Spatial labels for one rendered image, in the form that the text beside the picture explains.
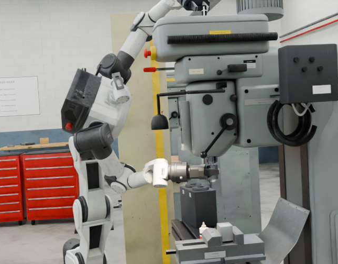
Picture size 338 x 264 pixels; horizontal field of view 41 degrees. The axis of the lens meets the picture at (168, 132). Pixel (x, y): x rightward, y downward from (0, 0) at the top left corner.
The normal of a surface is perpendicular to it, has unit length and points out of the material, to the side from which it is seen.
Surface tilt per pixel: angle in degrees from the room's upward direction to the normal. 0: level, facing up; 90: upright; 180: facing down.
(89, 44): 90
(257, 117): 90
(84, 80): 58
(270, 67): 90
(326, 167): 89
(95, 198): 82
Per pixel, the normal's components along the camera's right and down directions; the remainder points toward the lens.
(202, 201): 0.33, 0.03
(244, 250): 0.11, 0.04
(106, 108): 0.40, -0.52
